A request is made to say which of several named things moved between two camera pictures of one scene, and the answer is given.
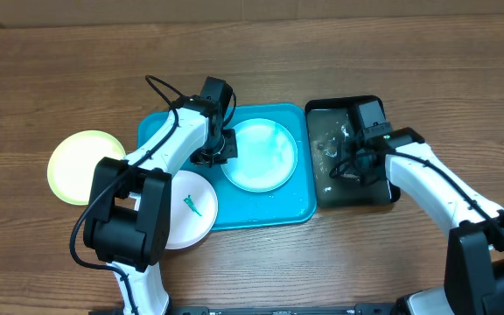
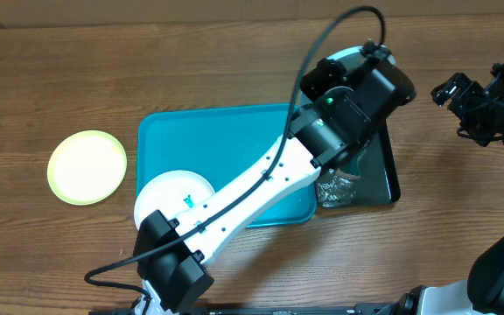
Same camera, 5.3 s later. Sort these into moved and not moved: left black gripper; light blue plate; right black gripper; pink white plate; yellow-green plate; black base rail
Moved: left black gripper; right black gripper; light blue plate
Not moved: black base rail; yellow-green plate; pink white plate
